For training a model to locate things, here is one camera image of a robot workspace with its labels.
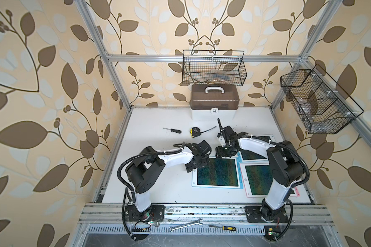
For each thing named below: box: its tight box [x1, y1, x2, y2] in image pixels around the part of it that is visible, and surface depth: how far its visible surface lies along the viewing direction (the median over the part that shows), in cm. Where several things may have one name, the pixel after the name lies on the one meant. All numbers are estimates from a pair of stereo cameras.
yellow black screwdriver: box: [208, 224, 237, 232], surface depth 72 cm
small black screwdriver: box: [162, 127, 182, 134], surface depth 107 cm
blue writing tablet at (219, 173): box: [191, 155, 244, 189], surface depth 88 cm
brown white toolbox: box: [190, 84, 240, 121], surface depth 105 cm
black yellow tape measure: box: [189, 125, 217, 138], surface depth 105 cm
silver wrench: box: [167, 218, 204, 233], surface depth 72 cm
